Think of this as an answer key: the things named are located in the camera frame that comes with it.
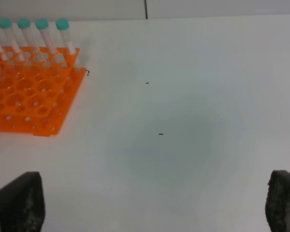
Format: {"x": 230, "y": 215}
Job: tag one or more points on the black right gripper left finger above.
{"x": 22, "y": 206}

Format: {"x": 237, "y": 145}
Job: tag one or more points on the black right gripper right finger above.
{"x": 277, "y": 206}

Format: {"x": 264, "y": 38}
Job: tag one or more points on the orange test tube rack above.
{"x": 35, "y": 96}

